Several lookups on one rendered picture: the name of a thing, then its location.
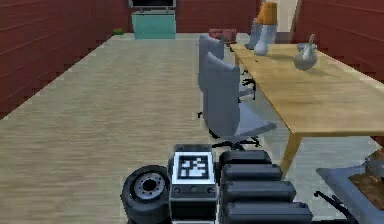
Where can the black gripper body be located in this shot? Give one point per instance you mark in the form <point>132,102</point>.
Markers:
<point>146,193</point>

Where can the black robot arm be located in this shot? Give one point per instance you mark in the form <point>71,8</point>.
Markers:
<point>253,190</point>

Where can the grey office chair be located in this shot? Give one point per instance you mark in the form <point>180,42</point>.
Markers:
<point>210,53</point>
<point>346,193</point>
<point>223,103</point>

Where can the small green plant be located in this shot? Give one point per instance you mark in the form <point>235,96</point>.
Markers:
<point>118,32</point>

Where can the teal television stand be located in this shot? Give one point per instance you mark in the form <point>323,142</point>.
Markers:
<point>154,25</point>

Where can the dark red armchair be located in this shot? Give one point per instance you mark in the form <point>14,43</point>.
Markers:
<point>223,34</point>

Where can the black television set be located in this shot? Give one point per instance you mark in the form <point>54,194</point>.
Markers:
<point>151,3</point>

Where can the long wooden table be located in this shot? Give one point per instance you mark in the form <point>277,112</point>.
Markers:
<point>310,90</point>

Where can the orange shade table lamp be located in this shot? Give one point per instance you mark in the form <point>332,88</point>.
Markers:
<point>266,26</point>

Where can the grey round kettle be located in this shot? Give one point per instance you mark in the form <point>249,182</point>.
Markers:
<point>306,55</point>

